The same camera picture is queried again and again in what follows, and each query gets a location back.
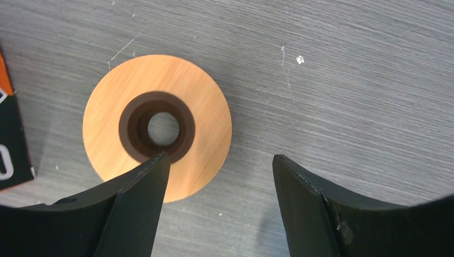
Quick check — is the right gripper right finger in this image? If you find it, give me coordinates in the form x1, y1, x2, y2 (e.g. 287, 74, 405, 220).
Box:
272, 154, 453, 256

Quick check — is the wooden dripper ring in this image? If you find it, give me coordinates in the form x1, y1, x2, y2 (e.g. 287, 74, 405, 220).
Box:
82, 54, 233, 203

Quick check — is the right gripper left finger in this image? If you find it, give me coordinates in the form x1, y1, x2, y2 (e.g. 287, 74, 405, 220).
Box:
1, 153, 170, 256

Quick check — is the orange coffee filter box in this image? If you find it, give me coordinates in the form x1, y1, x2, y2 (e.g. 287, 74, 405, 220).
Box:
1, 55, 36, 190

